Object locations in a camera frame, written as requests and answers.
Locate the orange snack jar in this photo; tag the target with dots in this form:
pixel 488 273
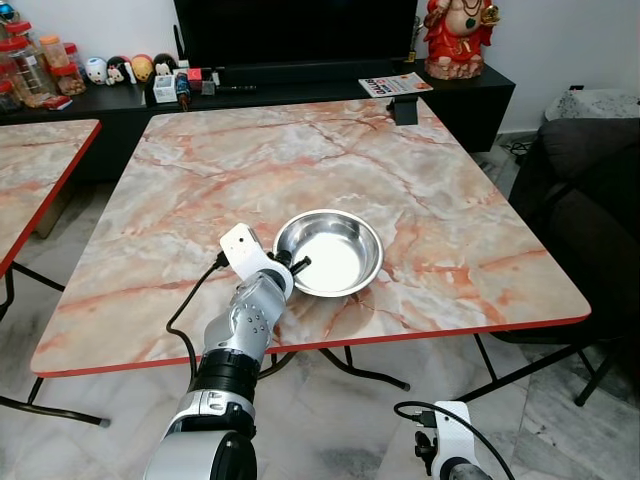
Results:
pixel 62 65

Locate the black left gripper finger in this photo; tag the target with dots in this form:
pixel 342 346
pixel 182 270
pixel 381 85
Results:
pixel 301 265

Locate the round steel bowl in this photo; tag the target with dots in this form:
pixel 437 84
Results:
pixel 335 252

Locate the red laughing Buddha statue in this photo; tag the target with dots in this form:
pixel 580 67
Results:
pixel 458 40

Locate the black white round figurine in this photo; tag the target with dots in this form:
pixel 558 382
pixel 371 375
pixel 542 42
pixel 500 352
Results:
pixel 118 71

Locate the large clear jar red lid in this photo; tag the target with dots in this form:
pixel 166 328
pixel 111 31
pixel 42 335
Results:
pixel 27 72

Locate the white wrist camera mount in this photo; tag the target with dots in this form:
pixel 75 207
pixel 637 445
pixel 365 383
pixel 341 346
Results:
pixel 455 428
pixel 250 258

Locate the black table clamp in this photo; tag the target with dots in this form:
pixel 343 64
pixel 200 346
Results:
pixel 406 110

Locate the printed leaflet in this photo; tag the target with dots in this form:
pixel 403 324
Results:
pixel 395 84

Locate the black sofa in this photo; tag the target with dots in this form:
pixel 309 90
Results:
pixel 585 220

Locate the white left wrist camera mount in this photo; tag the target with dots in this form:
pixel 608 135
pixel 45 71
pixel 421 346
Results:
pixel 250 258

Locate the black remote control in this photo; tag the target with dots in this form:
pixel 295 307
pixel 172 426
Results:
pixel 236 88

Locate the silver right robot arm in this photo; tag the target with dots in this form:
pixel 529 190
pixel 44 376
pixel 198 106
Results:
pixel 465 471

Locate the grey patterned cushion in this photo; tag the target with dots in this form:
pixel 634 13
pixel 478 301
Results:
pixel 595 103

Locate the yellow round figurine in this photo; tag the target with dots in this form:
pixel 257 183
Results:
pixel 142 68

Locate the black tv console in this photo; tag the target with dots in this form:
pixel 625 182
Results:
pixel 470 105

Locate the black television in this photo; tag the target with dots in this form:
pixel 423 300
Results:
pixel 295 30

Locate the marble top folding table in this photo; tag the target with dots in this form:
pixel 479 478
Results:
pixel 400 200
pixel 35 170

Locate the small white box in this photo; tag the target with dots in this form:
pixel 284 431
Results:
pixel 165 90

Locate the dark round figurine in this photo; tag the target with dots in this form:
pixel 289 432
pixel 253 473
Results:
pixel 165 64

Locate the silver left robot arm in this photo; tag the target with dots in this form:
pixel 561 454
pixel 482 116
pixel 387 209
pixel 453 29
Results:
pixel 235 335

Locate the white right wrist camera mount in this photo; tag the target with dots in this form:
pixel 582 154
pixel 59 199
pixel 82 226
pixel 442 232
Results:
pixel 455 428

